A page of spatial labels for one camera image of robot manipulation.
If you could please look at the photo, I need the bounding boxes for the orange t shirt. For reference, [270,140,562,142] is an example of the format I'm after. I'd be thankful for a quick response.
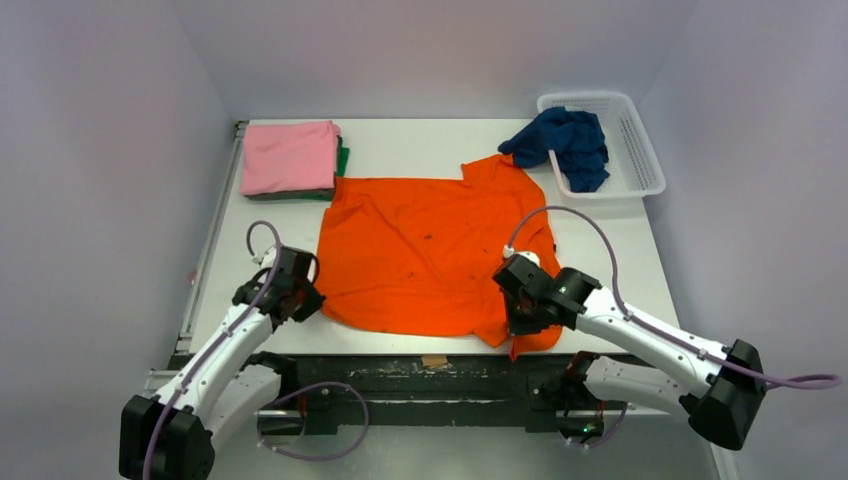
[317,154,562,356]

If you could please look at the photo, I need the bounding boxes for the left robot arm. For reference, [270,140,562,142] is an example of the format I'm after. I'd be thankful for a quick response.
[118,247,324,479]

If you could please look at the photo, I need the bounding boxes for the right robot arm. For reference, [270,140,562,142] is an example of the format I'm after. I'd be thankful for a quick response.
[493,253,766,451]

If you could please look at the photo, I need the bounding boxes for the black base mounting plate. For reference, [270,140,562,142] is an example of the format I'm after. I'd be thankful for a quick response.
[246,352,624,435]

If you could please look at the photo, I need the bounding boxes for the brown tape piece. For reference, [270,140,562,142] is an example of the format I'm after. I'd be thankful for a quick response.
[421,355,450,370]

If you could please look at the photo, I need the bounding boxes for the folded pink t shirt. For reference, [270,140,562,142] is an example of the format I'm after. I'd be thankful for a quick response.
[240,120,341,197]

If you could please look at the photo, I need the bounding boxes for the folded green t shirt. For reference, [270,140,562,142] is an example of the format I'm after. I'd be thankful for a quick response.
[246,136,350,201]

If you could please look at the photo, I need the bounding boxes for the white plastic basket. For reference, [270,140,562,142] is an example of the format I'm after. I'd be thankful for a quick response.
[536,90,667,201]

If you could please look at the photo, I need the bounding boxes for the blue t shirt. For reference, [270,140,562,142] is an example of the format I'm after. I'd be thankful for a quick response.
[498,107,609,193]

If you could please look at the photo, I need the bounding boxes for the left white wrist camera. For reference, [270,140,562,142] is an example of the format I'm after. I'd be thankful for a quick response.
[252,244,281,268]

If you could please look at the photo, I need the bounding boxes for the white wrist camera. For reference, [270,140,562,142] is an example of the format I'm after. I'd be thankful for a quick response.
[252,244,281,268]
[502,245,541,267]

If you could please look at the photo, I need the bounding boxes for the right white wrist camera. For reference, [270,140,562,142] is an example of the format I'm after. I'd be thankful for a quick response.
[502,245,541,267]

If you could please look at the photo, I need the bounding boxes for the aluminium table frame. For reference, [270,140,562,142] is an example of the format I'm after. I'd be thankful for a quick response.
[119,120,740,480]

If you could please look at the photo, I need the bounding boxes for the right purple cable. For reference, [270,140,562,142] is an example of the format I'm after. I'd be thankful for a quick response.
[502,205,843,450]

